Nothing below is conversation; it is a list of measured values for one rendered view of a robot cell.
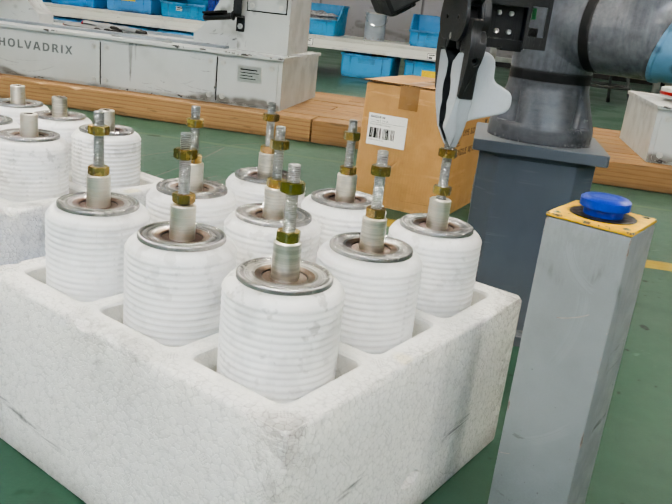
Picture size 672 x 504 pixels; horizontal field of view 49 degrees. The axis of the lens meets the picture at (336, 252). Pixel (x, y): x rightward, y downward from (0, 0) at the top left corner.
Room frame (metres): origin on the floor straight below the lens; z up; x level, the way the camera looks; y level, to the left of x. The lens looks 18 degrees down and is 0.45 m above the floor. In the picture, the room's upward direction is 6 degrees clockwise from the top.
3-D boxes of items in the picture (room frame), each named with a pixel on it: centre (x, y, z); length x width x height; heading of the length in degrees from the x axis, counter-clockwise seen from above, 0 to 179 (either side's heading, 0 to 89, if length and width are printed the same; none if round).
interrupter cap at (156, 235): (0.60, 0.13, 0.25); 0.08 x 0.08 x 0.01
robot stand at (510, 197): (1.10, -0.28, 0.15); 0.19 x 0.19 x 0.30; 80
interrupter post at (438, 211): (0.72, -0.10, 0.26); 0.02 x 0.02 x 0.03
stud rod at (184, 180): (0.60, 0.13, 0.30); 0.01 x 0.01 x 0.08
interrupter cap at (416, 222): (0.72, -0.10, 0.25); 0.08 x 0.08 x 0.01
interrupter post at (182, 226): (0.60, 0.13, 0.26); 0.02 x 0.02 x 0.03
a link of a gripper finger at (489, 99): (0.71, -0.12, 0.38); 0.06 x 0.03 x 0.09; 103
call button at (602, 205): (0.59, -0.21, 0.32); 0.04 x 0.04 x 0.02
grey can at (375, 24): (5.42, -0.10, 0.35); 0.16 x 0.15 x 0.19; 80
